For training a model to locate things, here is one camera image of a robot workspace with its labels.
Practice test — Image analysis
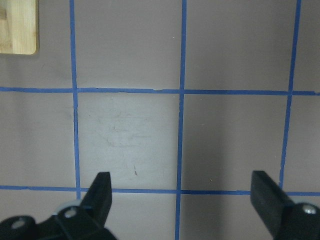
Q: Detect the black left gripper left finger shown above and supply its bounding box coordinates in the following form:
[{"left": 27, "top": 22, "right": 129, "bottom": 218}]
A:
[{"left": 80, "top": 172, "right": 112, "bottom": 227}]

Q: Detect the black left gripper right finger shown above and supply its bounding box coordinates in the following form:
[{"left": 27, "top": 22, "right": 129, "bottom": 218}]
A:
[{"left": 250, "top": 170, "right": 295, "bottom": 237}]

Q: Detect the wooden cup rack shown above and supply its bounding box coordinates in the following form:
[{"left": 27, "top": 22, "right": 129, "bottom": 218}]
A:
[{"left": 0, "top": 0, "right": 39, "bottom": 55}]

